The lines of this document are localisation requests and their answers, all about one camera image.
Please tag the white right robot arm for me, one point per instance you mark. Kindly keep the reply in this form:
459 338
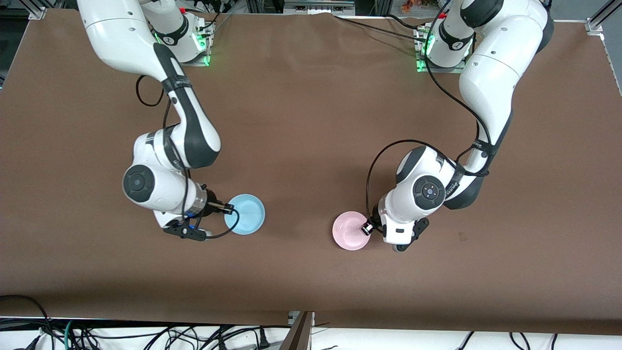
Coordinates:
121 34

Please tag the brown table cloth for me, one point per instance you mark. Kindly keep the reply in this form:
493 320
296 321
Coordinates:
311 121

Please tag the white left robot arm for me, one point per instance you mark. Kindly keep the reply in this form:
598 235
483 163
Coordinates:
505 48

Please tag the grey metal device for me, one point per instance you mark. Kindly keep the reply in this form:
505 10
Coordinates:
318 7

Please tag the aluminium corner bracket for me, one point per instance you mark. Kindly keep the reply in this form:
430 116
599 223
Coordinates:
38 13

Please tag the pink bowl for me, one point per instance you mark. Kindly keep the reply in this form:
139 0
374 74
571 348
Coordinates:
347 233

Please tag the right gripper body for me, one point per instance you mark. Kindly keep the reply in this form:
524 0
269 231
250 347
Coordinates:
212 206

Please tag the blue plate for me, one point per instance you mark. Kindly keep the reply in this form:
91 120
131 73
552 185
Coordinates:
250 214

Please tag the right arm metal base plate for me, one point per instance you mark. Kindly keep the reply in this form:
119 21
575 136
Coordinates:
201 61

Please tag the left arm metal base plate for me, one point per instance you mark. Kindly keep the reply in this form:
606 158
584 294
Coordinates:
437 70

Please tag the aluminium post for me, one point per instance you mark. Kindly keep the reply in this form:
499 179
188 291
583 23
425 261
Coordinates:
301 333

